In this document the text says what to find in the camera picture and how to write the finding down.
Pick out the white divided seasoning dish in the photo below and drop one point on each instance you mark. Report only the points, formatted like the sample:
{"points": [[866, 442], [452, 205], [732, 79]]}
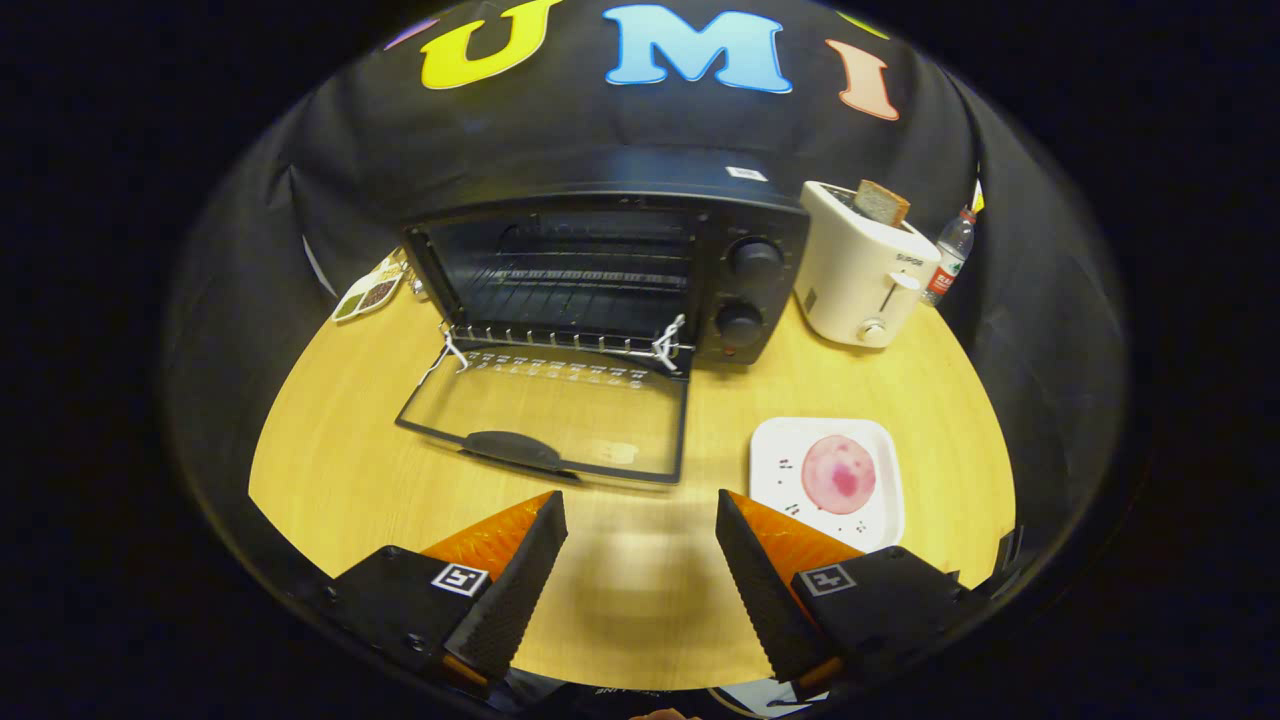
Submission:
{"points": [[370, 295]]}

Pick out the pink round food slice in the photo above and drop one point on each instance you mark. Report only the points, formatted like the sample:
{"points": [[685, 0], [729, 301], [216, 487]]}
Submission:
{"points": [[838, 474]]}

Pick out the brown bread slice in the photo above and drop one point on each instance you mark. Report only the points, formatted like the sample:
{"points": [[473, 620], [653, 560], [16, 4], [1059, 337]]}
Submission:
{"points": [[881, 203]]}

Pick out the red label water bottle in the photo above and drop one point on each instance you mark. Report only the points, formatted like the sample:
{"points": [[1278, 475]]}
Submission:
{"points": [[946, 262]]}

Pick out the black toaster oven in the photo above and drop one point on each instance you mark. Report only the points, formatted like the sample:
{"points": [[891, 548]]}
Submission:
{"points": [[620, 172]]}

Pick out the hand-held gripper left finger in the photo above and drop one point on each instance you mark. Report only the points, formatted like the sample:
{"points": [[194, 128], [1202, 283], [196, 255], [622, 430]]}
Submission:
{"points": [[520, 590]]}

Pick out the white pop-up toaster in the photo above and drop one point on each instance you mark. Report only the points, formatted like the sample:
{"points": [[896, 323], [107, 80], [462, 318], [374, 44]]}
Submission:
{"points": [[850, 280]]}

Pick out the white square plate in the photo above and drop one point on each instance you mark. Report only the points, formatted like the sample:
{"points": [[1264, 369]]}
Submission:
{"points": [[780, 450]]}

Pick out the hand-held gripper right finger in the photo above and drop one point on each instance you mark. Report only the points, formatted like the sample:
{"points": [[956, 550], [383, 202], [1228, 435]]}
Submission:
{"points": [[760, 590]]}

